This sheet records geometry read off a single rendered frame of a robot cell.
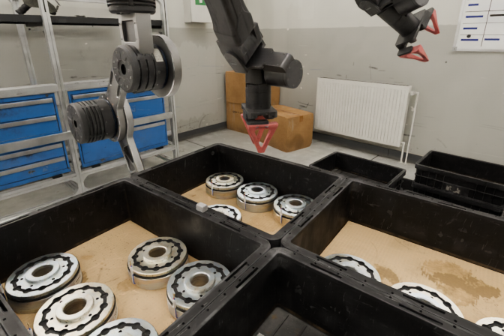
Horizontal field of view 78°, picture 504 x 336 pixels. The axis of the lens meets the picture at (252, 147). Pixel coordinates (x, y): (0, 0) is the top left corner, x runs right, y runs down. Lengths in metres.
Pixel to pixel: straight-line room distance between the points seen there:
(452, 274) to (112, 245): 0.64
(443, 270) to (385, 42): 3.00
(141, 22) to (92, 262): 0.65
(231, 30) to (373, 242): 0.50
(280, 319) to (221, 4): 0.50
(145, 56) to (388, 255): 0.81
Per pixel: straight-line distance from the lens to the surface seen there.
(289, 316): 0.54
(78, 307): 0.58
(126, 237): 0.73
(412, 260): 0.69
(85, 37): 3.39
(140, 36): 1.00
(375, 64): 3.56
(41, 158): 2.49
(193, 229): 0.60
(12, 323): 0.47
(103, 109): 1.45
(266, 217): 0.74
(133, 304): 0.58
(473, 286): 0.68
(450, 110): 3.40
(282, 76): 0.62
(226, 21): 0.58
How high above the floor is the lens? 1.23
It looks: 20 degrees down
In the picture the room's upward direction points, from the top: straight up
